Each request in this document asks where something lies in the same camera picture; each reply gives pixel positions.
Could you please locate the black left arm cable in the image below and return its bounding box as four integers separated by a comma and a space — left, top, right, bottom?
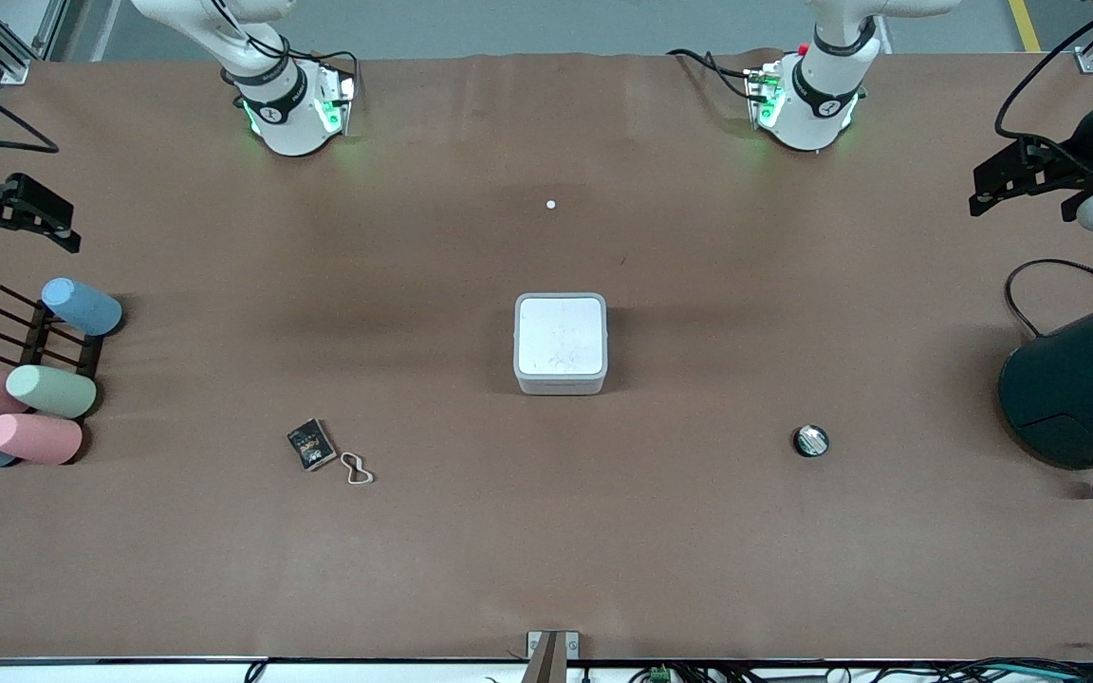
993, 0, 1093, 183

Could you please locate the pastel green cup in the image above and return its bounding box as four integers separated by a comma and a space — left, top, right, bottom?
5, 363, 100, 420

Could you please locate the dark teal cylinder bin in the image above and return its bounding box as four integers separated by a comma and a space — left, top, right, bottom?
998, 288, 1093, 497

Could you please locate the white square trash bin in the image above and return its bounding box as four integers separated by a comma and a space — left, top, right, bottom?
512, 292, 609, 397

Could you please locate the black peg rack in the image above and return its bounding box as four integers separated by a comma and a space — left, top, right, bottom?
0, 282, 107, 380

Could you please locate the black base power cable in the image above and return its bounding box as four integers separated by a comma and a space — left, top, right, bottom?
267, 46, 361, 79
667, 47, 758, 102

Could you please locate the black cable loop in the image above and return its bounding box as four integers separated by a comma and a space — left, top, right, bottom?
1003, 257, 1093, 339

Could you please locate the black snack packet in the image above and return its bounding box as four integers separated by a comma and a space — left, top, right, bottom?
287, 418, 338, 473

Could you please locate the brown paper table cover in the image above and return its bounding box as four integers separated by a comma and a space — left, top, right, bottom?
0, 47, 1093, 663

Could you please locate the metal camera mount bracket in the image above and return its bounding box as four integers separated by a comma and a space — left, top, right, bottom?
525, 629, 582, 683

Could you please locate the black cable bundle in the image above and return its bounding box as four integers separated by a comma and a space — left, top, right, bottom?
879, 644, 1093, 683

